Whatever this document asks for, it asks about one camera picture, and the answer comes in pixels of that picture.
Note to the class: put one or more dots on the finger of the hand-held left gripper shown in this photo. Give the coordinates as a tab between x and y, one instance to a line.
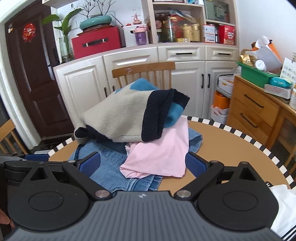
35	157

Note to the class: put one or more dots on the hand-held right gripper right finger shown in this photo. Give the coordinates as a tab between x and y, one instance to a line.
196	165

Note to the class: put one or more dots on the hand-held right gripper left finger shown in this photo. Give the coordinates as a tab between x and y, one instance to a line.
90	163

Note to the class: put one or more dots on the beige blue navy knit sweater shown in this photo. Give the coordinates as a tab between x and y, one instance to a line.
115	115

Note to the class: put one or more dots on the person's left hand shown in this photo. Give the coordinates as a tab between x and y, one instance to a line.
4	217

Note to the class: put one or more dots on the blue denim jeans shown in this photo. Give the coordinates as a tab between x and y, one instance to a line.
111	157

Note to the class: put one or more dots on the pink shirt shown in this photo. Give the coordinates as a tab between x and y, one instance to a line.
161	150

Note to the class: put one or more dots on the wooden spindle-back chair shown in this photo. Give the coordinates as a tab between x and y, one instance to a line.
8	127
143	68

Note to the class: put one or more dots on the orange bin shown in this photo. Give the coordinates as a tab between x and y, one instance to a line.
220	100

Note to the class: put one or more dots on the white cabinet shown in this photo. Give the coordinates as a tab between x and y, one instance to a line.
81	88

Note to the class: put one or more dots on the dark brown door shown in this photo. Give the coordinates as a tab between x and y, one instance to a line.
34	81

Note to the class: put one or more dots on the wooden drawer cabinet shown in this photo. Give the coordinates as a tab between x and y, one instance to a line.
254	111

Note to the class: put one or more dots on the white plastic storage rack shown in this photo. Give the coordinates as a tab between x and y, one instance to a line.
225	87

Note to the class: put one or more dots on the white garment with dark stripes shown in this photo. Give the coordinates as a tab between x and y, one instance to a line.
286	208

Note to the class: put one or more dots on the green plastic tray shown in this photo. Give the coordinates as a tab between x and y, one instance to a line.
252	75

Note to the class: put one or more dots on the pink tissue box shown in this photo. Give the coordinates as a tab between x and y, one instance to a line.
277	91

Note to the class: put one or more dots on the gold foil bag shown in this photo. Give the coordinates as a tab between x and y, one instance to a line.
247	59

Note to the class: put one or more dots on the white bottle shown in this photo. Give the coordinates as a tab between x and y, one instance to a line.
293	98

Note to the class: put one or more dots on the teal wet wipes pack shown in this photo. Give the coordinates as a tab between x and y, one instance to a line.
280	82

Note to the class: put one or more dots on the red storage box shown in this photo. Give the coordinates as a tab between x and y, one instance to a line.
97	42

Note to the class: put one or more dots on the red door ornament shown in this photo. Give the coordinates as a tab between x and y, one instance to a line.
29	32

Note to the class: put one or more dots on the white and orange box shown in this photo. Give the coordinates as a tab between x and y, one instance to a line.
209	34

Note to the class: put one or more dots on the white desk calendar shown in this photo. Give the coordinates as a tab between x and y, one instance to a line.
288	70

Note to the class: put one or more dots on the gold tin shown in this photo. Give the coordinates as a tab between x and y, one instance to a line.
187	33
196	32

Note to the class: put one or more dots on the red printed box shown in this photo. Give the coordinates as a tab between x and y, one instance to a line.
226	34

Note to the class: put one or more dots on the orange and white bag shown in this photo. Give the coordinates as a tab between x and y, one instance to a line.
269	52

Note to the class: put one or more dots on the green leafy plant in vase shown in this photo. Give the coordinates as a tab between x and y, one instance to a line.
66	25

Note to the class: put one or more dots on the purple water bottle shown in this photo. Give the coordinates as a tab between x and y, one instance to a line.
140	37

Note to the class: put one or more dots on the dark glass jar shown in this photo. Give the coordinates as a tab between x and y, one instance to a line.
167	30

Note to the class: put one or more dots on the teal ceramic planter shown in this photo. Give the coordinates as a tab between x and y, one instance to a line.
96	23

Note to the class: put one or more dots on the pink toy figure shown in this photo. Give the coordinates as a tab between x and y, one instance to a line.
134	20

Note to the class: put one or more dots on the white shelf unit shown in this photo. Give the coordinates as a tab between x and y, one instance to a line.
149	23

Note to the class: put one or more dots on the green storage box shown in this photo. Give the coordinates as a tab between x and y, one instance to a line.
216	10

